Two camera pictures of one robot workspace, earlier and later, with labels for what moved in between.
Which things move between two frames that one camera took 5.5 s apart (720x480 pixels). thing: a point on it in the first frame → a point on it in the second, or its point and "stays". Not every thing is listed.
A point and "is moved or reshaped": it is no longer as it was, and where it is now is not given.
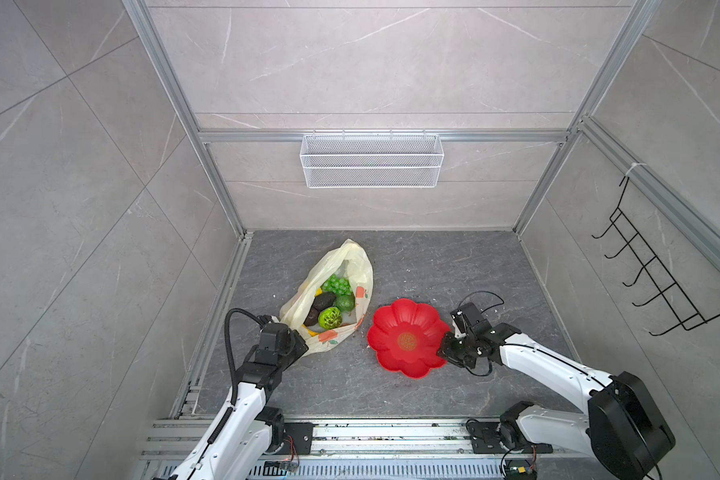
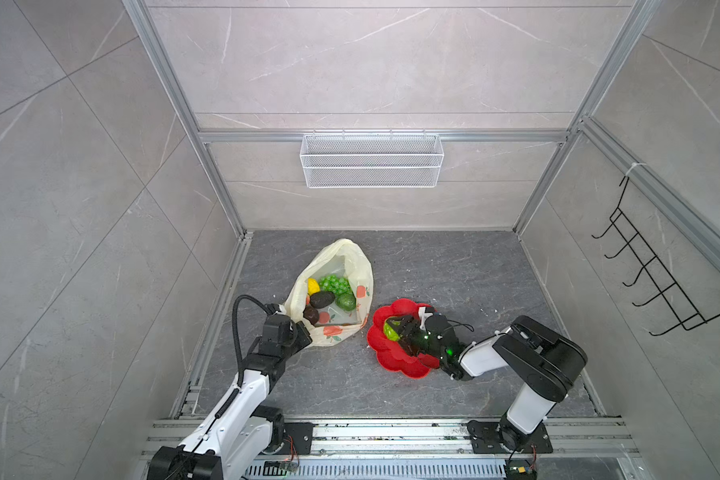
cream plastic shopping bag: x=348 y=259 is moved or reshaped
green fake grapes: x=336 y=285 stays
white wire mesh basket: x=370 y=160 stays
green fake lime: x=345 y=302 stays
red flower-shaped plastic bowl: x=407 y=337 stays
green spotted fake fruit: x=330 y=318 → x=390 y=333
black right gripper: x=445 y=351 → x=409 y=321
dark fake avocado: x=324 y=300 stays
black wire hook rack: x=644 y=257 stays
